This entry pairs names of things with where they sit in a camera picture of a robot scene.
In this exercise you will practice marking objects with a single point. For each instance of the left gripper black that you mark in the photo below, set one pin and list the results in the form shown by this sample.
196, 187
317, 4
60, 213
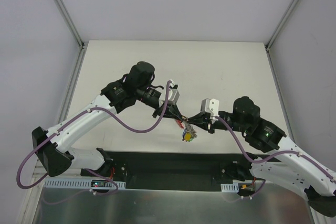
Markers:
163, 108

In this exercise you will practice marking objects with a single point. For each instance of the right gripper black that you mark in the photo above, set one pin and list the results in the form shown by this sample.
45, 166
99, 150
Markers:
208, 122

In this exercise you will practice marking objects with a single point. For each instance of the metal key holder red handle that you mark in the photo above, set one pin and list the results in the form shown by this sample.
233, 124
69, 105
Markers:
186, 128

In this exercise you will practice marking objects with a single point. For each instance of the yellow key tag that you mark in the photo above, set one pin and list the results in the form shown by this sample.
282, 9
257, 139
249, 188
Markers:
187, 137

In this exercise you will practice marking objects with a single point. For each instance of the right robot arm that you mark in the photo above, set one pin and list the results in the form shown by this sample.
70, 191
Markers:
271, 154

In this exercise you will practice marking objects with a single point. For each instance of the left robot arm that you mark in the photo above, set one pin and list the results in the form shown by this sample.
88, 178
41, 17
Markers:
56, 151

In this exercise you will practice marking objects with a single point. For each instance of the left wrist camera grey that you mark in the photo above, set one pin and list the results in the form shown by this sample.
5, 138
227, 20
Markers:
173, 96

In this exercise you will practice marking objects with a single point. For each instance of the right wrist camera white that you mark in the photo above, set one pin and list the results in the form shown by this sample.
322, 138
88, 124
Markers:
211, 106

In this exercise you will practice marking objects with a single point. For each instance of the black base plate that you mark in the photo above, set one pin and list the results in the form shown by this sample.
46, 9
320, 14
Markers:
175, 171

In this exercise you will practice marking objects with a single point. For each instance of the right white cable duct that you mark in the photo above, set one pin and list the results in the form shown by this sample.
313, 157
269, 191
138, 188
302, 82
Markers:
230, 188

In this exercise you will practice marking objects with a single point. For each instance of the white cable duct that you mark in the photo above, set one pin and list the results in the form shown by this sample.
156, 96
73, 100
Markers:
77, 183
230, 188

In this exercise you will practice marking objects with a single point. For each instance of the left white cable duct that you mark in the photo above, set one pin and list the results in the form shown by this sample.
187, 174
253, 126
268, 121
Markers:
77, 183

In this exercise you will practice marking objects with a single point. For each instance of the left aluminium frame post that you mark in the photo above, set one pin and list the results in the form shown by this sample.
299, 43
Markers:
70, 23

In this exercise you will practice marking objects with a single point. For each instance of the aluminium frame post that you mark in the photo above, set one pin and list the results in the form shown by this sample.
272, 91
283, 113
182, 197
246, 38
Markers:
70, 23
281, 24

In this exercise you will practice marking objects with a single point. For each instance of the right aluminium frame post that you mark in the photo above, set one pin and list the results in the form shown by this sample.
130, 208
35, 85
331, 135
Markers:
281, 24

